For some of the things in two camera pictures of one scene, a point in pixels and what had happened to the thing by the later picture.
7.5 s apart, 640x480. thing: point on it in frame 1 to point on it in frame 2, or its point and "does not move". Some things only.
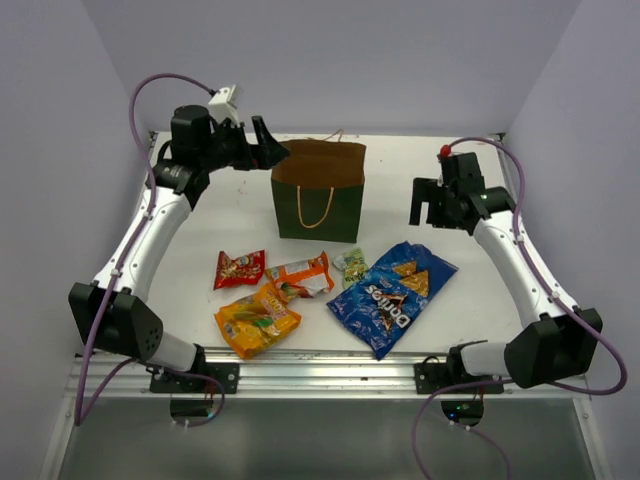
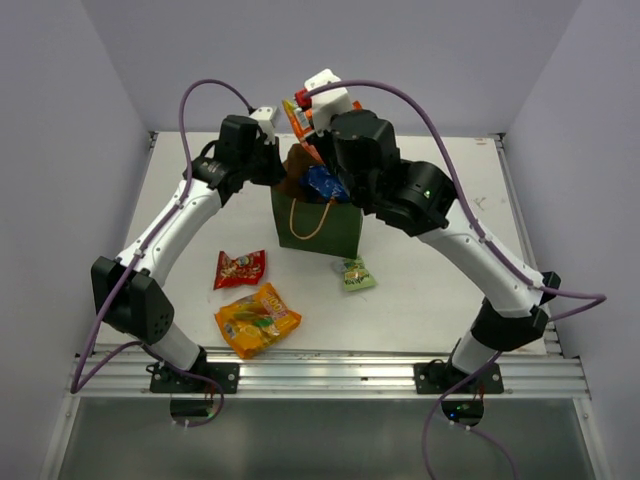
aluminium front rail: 306,375 does not move
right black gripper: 428,190 to 321,138
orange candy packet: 306,277 to 302,125
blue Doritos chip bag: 386,299 to 319,178
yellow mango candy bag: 256,321 does not move
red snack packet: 246,269 does not move
